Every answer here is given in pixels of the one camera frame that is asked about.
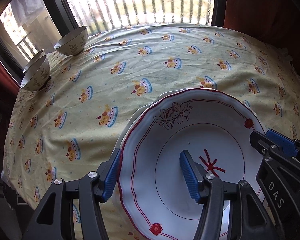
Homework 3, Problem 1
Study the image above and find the red trimmed white plate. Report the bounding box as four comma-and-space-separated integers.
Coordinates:
117, 88, 268, 240

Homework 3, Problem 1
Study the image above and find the beaded rim floral plate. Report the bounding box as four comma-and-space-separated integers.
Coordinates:
113, 89, 256, 240

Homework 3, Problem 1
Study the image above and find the leaf pattern bowl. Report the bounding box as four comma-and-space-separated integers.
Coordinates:
54, 25, 88, 56
23, 49, 45, 73
20, 55, 50, 92

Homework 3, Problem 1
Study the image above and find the yellow patterned tablecloth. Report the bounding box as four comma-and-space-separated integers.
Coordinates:
1, 23, 300, 240

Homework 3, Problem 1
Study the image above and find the red curtain right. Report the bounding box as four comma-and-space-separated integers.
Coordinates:
223, 0, 300, 61

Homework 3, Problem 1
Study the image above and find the red curtain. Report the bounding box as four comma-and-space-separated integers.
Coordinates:
223, 0, 300, 61
0, 62, 19, 98

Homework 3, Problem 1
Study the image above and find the red curtain left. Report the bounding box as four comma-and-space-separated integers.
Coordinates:
0, 62, 19, 98

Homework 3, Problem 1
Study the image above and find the balcony railing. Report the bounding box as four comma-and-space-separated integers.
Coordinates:
7, 0, 214, 60

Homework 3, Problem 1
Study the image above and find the white hanging cloth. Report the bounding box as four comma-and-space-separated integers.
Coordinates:
10, 0, 45, 27

